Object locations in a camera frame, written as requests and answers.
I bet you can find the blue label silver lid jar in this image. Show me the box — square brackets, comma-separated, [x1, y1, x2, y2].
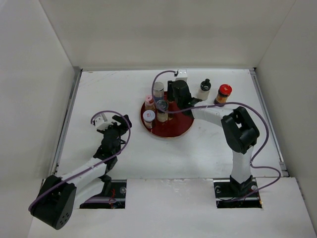
[153, 82, 164, 102]

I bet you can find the black cap white powder bottle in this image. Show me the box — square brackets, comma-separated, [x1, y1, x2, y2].
[197, 78, 211, 101]

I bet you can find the white lid red label jar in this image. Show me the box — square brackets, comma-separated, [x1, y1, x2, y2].
[143, 110, 156, 129]

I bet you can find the pink lid spice shaker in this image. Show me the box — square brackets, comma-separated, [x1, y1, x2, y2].
[145, 95, 156, 112]

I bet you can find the grey lid white powder jar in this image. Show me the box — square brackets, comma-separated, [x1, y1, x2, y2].
[157, 100, 168, 122]

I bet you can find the small black cap pepper bottle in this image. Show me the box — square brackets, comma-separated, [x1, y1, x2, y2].
[167, 99, 174, 120]

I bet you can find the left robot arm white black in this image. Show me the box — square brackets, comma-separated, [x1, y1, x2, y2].
[28, 112, 132, 230]

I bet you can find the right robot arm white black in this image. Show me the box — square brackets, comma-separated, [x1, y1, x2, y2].
[167, 80, 260, 196]

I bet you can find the red round tray gold emblem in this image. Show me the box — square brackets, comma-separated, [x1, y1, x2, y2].
[140, 102, 194, 138]

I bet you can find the red lid dark sauce jar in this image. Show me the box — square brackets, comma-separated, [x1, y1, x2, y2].
[214, 84, 232, 104]

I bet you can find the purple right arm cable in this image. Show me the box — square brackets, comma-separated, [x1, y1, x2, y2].
[152, 70, 282, 201]

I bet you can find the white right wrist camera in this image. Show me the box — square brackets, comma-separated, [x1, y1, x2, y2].
[174, 69, 188, 82]

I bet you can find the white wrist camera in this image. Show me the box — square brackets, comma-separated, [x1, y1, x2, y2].
[174, 69, 188, 82]
[93, 116, 108, 130]

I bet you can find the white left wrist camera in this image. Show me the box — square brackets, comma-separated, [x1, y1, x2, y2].
[93, 116, 108, 130]

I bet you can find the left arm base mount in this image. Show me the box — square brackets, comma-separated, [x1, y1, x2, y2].
[79, 180, 127, 209]

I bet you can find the aluminium table edge rail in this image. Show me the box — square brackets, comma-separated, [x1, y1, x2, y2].
[48, 66, 83, 176]

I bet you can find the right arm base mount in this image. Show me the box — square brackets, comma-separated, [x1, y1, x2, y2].
[213, 179, 262, 209]

